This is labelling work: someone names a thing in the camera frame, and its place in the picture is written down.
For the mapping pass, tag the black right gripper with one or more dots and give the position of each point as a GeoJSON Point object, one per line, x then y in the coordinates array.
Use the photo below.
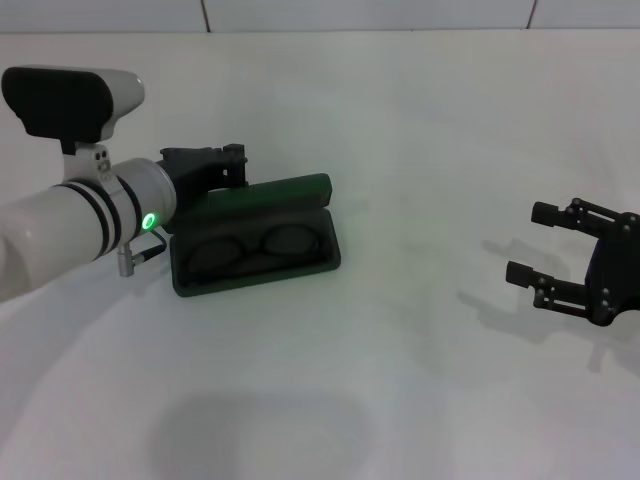
{"type": "Point", "coordinates": [617, 270]}

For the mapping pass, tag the green glasses case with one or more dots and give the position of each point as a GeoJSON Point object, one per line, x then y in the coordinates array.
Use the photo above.
{"type": "Point", "coordinates": [280, 192]}

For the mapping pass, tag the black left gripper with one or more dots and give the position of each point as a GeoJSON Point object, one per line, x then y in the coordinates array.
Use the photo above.
{"type": "Point", "coordinates": [192, 167]}

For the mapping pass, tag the black glasses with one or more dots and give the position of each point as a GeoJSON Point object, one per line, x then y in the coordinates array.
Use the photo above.
{"type": "Point", "coordinates": [290, 242]}

